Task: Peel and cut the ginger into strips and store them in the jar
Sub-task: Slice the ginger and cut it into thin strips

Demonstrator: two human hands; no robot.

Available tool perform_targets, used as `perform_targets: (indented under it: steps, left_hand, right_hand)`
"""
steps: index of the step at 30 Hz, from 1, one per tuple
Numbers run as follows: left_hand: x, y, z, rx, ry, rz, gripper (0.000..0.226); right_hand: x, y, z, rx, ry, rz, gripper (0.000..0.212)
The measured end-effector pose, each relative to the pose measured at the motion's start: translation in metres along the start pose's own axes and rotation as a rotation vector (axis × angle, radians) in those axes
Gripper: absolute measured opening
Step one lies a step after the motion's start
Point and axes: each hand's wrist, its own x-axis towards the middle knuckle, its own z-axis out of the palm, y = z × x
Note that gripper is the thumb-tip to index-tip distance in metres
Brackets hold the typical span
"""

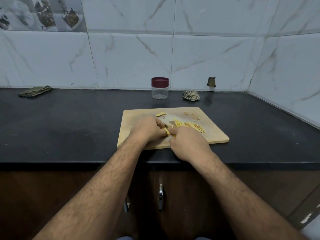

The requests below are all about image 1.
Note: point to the decorative picture tiles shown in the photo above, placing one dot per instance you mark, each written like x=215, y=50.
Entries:
x=42, y=12

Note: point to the folded green cloth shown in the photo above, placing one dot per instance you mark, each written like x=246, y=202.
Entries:
x=35, y=91

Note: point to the black countertop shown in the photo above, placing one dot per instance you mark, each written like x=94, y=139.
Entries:
x=50, y=127

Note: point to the person's right forearm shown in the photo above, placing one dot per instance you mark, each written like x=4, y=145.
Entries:
x=250, y=200

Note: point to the person's blue clothing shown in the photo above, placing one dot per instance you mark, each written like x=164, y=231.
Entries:
x=162, y=238

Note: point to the person's left hand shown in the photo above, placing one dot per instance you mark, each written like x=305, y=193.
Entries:
x=147, y=129

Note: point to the small ginger peel scraps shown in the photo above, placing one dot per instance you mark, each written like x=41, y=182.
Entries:
x=191, y=116

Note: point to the pile of yellow ginger slices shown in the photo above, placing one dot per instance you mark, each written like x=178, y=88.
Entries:
x=160, y=114

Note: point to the crumpled patterned cloth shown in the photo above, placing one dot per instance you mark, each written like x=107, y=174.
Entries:
x=191, y=95

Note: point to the person's left forearm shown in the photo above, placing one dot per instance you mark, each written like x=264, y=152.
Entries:
x=82, y=197

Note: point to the clear jar maroon lid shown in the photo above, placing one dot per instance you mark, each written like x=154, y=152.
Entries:
x=160, y=93

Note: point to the pile of ginger strips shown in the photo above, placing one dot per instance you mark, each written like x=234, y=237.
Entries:
x=192, y=126

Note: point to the brown wooden cabinet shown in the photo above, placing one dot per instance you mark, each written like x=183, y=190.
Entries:
x=50, y=202

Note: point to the person's right hand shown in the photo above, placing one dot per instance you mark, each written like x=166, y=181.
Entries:
x=189, y=143

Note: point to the wooden cutting board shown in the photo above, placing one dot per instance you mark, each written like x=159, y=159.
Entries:
x=217, y=135

